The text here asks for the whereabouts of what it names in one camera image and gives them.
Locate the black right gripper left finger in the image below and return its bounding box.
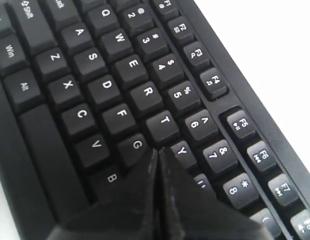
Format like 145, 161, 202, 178
47, 149, 158, 240

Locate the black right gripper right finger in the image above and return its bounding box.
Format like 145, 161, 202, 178
157, 147, 273, 240

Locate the black acer keyboard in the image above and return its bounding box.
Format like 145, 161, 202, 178
0, 0, 310, 240

